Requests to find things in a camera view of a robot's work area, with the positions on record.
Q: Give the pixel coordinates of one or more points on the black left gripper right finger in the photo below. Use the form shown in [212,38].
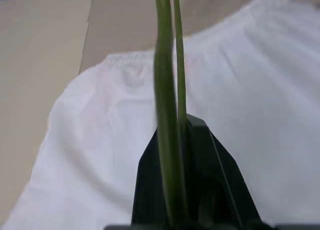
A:
[212,175]

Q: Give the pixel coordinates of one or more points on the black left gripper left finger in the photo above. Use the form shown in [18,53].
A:
[147,180]

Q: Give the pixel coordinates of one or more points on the green plant stems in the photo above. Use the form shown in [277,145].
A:
[165,90]

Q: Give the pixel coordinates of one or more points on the white shorts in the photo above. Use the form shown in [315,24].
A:
[250,102]

